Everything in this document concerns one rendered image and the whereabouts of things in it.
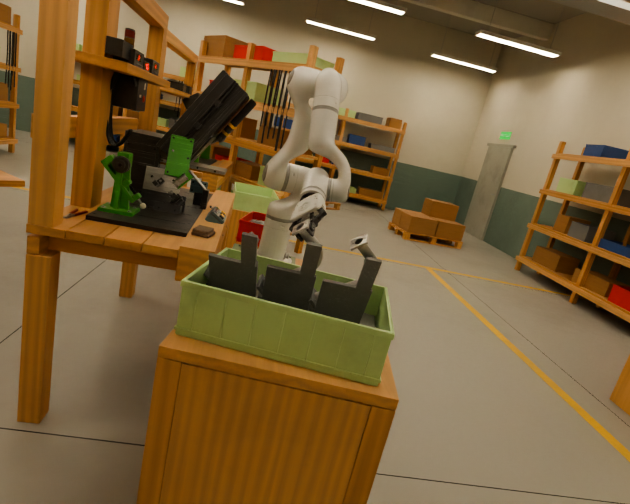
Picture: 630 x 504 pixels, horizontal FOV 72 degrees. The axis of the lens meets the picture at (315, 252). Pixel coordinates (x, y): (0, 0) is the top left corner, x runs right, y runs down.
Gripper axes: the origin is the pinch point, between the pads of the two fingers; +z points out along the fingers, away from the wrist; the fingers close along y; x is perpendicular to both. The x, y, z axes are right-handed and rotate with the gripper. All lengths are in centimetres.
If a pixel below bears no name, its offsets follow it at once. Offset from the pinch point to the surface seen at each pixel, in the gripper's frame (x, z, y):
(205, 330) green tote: 3.6, 21.2, -34.6
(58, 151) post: -56, -33, -76
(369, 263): 14.4, 6.8, 13.1
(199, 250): 2, -28, -58
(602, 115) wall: 384, -629, 221
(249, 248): -6.3, 6.3, -14.2
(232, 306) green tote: 2.0, 17.8, -23.8
